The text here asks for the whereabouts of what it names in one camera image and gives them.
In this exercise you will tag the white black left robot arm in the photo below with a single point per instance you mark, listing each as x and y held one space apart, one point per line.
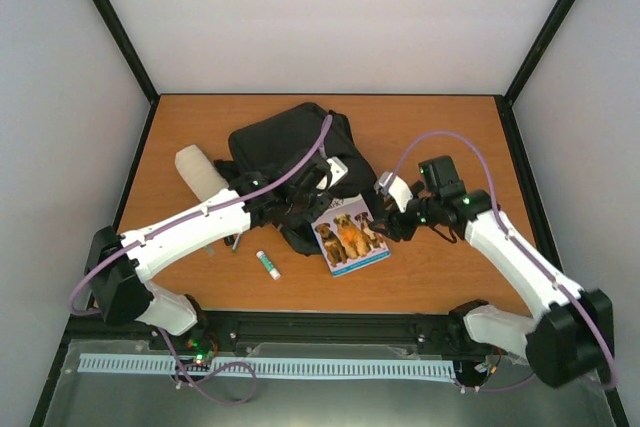
121 267

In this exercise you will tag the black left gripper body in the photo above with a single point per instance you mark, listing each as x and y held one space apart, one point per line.
311 215

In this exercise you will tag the black student backpack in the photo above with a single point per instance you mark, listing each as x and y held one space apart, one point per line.
264 152

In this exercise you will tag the light blue cable duct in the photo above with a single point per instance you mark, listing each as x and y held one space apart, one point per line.
272 368

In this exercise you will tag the black frame post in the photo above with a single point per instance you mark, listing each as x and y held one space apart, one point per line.
124 44
542 41

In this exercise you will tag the black left frame post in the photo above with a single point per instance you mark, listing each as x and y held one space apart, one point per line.
124 44

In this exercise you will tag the dog picture book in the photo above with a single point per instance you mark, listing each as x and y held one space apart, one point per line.
345 238

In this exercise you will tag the small green lit circuit board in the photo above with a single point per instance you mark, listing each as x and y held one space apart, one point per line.
201 354

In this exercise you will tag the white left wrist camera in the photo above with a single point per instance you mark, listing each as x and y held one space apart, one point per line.
337 171

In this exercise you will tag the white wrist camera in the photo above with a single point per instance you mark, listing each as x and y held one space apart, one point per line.
390 186
337 171

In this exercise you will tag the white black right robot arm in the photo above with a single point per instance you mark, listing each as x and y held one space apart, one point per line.
474 218

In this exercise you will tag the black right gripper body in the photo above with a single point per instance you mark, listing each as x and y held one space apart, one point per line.
397 223

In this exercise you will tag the black right frame post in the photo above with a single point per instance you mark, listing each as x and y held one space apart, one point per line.
542 41

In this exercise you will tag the blue cap white marker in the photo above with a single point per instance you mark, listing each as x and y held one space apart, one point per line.
236 242

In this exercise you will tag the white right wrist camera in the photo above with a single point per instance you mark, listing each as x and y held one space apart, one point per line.
390 186

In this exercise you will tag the beige fabric pencil case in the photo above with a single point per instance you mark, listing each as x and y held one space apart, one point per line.
199 174

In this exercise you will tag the white green glue stick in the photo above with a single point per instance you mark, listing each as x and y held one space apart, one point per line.
268 265

